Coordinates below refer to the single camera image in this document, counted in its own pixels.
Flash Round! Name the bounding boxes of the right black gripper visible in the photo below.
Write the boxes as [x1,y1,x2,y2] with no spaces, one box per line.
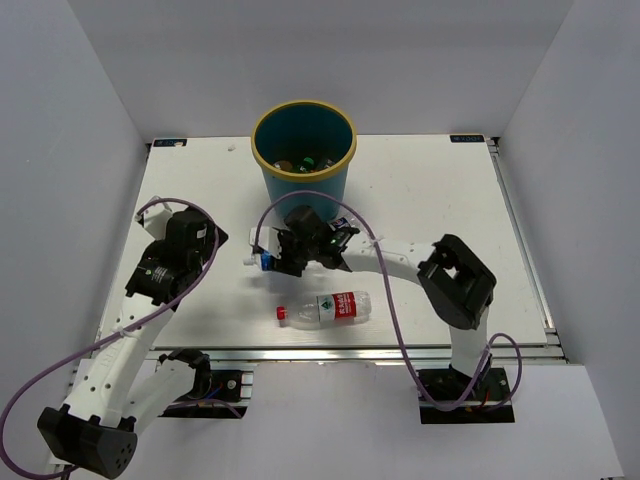
[266,228,317,277]

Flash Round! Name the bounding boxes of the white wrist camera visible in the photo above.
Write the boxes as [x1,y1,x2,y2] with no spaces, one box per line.
[249,226,281,258]
[134,196,173,240]

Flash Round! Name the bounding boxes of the orange bottle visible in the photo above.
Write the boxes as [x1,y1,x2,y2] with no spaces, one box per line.
[273,160,294,172]

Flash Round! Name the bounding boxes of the green plastic bottle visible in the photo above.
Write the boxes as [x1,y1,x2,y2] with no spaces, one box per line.
[297,157,316,174]

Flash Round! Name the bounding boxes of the aluminium table frame rail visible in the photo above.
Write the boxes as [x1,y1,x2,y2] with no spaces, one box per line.
[145,336,566,363]

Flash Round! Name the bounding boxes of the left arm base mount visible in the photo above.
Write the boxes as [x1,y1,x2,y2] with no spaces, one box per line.
[158,348,247,419]

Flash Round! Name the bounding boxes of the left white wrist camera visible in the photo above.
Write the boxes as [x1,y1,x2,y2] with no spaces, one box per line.
[134,196,173,240]

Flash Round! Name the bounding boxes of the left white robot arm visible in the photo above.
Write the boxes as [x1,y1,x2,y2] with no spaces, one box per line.
[37,207,228,479]

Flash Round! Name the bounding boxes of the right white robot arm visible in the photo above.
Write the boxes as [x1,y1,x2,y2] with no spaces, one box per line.
[269,206,497,399]

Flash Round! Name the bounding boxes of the clear bottle blue label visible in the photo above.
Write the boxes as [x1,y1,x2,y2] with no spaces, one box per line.
[243,252,275,271]

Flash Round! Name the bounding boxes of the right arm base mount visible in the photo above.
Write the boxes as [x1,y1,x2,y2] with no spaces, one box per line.
[417,367,516,426]

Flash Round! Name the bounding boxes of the clear bottle red label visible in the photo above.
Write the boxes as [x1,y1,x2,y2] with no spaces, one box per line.
[276,291,372,330]

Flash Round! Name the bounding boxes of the blue bin with yellow rim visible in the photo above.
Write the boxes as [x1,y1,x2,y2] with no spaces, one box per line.
[251,100,357,221]

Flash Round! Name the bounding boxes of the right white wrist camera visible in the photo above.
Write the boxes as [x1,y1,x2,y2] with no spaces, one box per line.
[249,226,281,258]

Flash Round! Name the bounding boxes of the small clear bottle black cap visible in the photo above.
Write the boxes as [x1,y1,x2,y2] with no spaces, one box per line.
[328,215,360,231]

